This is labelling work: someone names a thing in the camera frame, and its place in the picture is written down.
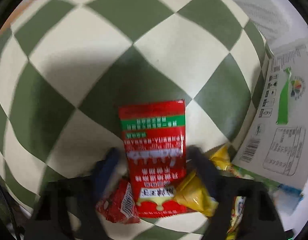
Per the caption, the open cardboard milk box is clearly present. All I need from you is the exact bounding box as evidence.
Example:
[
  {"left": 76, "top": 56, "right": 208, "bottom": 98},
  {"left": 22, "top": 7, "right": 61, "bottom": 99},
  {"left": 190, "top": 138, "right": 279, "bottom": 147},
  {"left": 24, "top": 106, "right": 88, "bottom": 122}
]
[{"left": 233, "top": 45, "right": 308, "bottom": 215}]

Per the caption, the small red snack packet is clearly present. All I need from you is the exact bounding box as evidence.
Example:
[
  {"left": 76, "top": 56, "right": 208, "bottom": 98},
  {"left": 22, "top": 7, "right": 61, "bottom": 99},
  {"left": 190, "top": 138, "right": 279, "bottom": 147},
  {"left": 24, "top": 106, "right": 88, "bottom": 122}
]
[{"left": 96, "top": 177, "right": 140, "bottom": 224}]

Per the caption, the green white checkered mat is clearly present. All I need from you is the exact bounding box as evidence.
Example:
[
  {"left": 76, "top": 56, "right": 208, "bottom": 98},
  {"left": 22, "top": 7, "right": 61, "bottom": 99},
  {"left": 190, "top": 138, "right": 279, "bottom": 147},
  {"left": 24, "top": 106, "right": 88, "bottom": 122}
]
[{"left": 0, "top": 0, "right": 270, "bottom": 240}]

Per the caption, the yellow panda snack packet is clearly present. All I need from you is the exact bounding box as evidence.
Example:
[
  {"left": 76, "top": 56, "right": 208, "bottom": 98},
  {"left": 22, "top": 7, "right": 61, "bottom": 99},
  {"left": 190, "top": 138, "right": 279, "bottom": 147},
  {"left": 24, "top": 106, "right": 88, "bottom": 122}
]
[{"left": 174, "top": 144, "right": 251, "bottom": 239}]

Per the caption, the red tall snack packet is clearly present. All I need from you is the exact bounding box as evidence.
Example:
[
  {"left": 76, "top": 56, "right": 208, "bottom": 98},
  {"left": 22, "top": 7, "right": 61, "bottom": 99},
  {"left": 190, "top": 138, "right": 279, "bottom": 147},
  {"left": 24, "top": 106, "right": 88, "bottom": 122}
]
[{"left": 119, "top": 100, "right": 187, "bottom": 218}]

